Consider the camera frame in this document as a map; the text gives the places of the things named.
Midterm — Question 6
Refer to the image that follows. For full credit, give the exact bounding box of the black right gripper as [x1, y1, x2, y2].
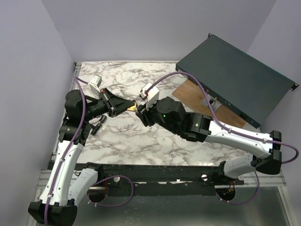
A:
[136, 96, 179, 134]

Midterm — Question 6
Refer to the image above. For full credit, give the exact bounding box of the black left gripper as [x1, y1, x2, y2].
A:
[83, 88, 135, 121]

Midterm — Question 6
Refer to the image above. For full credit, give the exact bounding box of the brass padlock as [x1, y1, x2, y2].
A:
[127, 103, 137, 112]

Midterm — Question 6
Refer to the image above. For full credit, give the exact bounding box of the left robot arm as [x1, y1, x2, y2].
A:
[28, 89, 135, 226]

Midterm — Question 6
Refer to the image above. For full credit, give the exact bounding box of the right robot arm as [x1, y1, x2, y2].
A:
[136, 97, 282, 185]

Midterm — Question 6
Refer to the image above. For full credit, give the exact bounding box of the wooden board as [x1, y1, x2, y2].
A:
[172, 80, 246, 128]

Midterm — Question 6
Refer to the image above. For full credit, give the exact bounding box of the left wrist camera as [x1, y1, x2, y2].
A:
[88, 75, 102, 95]

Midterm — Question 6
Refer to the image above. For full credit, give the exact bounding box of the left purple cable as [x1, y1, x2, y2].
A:
[44, 76, 91, 225]

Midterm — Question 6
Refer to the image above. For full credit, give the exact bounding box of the purple cable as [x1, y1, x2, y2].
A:
[44, 76, 91, 225]
[145, 72, 299, 164]

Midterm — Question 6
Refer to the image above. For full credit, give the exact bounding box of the metal bracket stand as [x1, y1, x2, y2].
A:
[201, 98, 222, 112]

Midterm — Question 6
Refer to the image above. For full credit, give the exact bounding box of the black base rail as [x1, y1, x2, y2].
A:
[75, 162, 244, 197]

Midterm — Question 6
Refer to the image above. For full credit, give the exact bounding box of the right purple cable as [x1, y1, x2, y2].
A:
[145, 72, 299, 164]

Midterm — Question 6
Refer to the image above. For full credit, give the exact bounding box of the dark network switch box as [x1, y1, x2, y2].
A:
[175, 33, 298, 128]

